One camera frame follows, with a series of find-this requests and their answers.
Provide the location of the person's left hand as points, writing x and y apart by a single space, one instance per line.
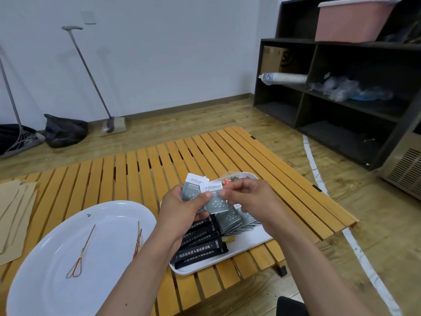
177 217

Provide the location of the person's right hand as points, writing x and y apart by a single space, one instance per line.
260 204

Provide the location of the grey white square sachets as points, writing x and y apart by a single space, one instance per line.
235 220

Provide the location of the row of tea bags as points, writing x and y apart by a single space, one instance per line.
236 178

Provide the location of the black stick sachets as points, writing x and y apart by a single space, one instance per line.
200 250

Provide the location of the white plastic tray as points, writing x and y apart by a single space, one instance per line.
250 245

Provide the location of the yellow sachet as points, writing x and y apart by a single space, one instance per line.
228 239

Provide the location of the red gold looped picks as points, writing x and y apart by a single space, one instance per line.
80 259

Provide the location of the person's right forearm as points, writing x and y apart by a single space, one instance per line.
315 276

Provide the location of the person's left forearm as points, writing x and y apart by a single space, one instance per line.
135 283

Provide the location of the person's black trousers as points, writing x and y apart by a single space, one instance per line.
291 307

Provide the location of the white floor tape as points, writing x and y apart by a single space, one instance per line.
310 161

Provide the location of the black table leg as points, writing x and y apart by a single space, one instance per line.
283 271

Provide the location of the white round bowl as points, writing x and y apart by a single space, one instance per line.
108 286

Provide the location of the black shelf unit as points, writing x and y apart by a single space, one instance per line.
345 141

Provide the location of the sleeve of white paper cups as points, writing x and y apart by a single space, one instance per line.
286 78

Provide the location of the small black garbage bag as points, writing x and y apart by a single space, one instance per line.
64 131

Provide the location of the brown cardboard box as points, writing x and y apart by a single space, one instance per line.
271 60

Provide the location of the stack of brown envelopes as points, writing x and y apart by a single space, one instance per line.
13 217

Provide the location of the large black bag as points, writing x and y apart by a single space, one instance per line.
10 134

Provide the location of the pink storage bin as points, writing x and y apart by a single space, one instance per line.
355 22

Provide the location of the white wall plate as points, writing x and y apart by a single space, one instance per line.
88 17

